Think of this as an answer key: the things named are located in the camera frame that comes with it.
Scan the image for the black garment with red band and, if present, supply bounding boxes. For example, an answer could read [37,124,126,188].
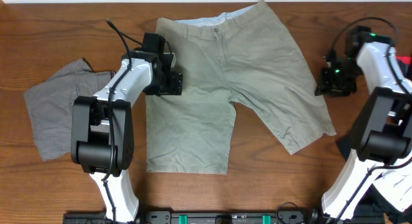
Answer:
[336,55,412,224]

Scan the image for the khaki shorts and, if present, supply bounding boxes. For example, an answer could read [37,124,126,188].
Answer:
[145,1,336,174]

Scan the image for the white shirt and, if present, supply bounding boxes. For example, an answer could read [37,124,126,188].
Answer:
[373,163,411,212]

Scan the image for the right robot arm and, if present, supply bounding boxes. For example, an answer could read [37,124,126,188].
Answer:
[308,26,411,223]

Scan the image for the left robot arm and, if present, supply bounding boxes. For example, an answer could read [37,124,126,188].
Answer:
[63,33,183,223]

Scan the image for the folded grey shorts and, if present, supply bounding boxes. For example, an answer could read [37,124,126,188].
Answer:
[24,59,115,161]

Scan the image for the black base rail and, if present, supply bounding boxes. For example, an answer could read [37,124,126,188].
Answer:
[62,210,386,224]

